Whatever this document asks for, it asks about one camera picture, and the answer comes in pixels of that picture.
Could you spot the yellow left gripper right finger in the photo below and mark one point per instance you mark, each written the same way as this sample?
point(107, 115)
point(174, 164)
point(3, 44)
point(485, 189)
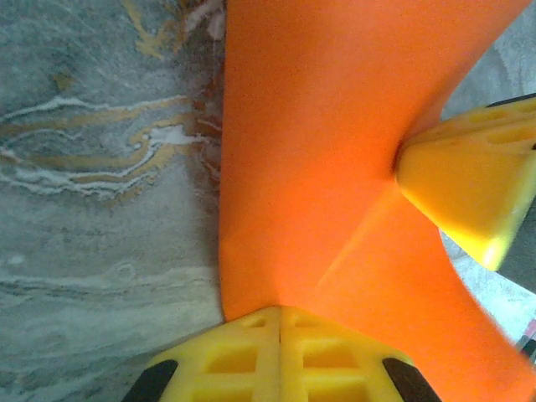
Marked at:
point(335, 364)

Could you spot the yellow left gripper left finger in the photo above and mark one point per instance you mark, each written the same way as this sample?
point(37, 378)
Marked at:
point(226, 364)

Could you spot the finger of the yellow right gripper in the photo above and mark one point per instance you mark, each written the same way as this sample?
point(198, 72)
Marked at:
point(460, 188)

